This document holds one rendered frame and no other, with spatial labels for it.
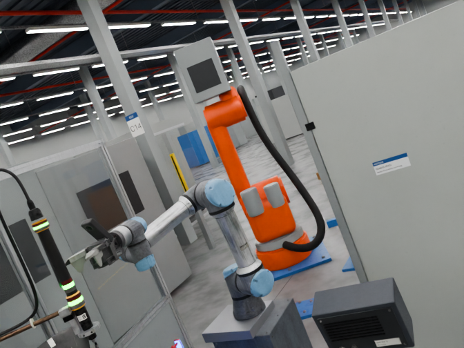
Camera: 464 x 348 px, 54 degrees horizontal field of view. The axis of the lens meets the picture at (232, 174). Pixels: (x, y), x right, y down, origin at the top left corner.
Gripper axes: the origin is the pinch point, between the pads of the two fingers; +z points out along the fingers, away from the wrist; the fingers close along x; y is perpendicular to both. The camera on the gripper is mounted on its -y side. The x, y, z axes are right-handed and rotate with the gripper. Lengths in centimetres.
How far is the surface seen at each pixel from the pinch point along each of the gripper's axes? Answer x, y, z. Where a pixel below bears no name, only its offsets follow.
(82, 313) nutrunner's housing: -1.7, 14.6, 7.9
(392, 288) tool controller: -83, 42, -27
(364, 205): -54, 58, -172
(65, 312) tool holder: 1.7, 12.2, 10.1
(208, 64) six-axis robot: 93, -83, -373
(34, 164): 71, -37, -68
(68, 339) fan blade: 14.7, 24.2, 2.7
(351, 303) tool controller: -70, 43, -24
